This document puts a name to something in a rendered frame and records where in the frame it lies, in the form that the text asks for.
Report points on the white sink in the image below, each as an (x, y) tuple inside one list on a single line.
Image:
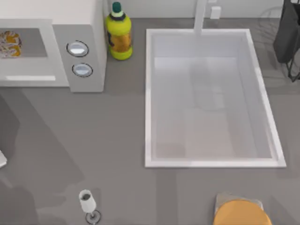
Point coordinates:
[(206, 105)]

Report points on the round microwave knob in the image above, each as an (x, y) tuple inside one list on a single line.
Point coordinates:
[(77, 48), (82, 69)]

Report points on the yellow-green bottle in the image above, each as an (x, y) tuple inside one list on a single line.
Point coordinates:
[(119, 35)]

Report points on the pale microwave oven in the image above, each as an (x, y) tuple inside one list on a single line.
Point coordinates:
[(56, 68)]

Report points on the tall white tap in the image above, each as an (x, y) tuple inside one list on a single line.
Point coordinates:
[(199, 16)]

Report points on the white wine glass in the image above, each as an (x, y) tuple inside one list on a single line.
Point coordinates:
[(87, 204)]

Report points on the orange round bread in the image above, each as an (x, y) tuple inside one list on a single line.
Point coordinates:
[(241, 212)]

